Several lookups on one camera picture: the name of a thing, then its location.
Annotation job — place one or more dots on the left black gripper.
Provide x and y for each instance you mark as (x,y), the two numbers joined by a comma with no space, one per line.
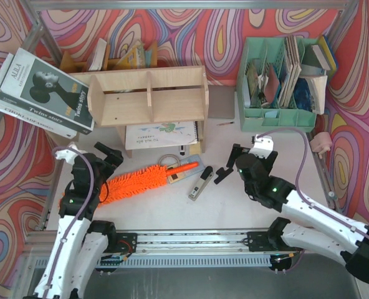
(108,160)

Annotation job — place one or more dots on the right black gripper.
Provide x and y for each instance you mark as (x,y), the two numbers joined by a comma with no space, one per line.
(234,156)

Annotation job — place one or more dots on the orange microfiber duster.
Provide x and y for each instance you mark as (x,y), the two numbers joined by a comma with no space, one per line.
(140,181)

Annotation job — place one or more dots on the small stapler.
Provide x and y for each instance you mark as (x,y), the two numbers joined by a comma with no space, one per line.
(201,183)

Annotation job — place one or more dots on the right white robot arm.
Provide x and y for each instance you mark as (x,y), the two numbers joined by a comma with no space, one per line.
(304,223)

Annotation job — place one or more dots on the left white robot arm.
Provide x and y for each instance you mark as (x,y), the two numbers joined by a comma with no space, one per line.
(80,240)

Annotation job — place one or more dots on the light wooden bookshelf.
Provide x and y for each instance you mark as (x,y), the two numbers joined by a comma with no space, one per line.
(118,98)

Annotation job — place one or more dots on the black clip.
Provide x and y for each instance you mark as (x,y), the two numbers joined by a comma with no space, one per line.
(222,174)

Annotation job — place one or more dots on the small pencil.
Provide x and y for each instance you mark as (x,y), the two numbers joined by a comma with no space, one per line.
(225,123)

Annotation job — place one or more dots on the spiral sketchbook with frog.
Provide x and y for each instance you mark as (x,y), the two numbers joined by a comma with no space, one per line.
(160,135)

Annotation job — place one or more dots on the grey notebook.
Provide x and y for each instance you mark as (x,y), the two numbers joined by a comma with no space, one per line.
(221,102)

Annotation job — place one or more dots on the small beige box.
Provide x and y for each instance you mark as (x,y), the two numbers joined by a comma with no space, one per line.
(174,178)

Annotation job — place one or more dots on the red brown booklet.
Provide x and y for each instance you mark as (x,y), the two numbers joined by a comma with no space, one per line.
(272,85)

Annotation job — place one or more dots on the pink pig figurine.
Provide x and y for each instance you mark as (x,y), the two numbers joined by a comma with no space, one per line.
(321,143)

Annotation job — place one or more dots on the blue patterned book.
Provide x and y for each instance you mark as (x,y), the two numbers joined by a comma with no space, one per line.
(302,95)

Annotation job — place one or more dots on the mint green desk organizer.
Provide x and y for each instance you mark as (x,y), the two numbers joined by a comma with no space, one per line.
(253,116)

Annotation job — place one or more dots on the white book in rack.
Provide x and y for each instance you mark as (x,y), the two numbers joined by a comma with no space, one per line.
(95,60)

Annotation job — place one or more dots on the yellow book in rack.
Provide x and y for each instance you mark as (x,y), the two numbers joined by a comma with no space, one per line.
(133,59)

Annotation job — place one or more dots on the white open book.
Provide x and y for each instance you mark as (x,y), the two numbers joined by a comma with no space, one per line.
(317,89)

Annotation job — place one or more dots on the white book under magazine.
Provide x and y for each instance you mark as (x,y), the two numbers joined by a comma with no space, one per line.
(30,117)

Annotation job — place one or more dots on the large Twins story magazine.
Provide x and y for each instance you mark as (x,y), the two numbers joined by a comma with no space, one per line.
(38,87)

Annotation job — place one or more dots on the grey book on organizer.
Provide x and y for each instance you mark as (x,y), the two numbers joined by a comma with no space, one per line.
(315,57)

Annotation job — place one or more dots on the blue yellow book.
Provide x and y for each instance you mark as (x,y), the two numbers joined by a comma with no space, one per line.
(327,50)

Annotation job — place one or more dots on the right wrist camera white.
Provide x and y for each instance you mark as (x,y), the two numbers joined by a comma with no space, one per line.
(262,146)

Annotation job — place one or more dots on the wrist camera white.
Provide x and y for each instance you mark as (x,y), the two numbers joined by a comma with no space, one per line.
(67,153)
(262,146)

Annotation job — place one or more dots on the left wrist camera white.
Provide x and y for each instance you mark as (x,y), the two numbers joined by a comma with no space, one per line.
(67,153)

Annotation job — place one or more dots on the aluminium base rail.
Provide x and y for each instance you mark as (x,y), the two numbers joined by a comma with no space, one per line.
(216,248)

